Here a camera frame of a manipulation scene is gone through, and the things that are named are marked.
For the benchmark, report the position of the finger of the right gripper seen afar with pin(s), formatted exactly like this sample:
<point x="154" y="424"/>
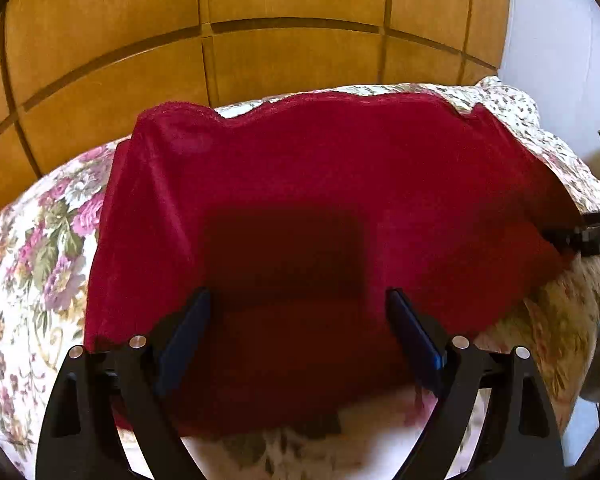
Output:
<point x="568" y="240"/>

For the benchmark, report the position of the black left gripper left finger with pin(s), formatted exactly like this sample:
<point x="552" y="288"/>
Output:
<point x="79" y="437"/>

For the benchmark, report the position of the dark red garment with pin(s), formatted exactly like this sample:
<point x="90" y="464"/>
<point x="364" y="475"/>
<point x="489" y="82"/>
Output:
<point x="298" y="216"/>

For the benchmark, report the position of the floral bed cover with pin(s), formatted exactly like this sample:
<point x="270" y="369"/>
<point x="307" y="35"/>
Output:
<point x="48" y="239"/>

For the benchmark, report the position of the wooden wardrobe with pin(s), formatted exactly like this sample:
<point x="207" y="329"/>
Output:
<point x="74" y="74"/>

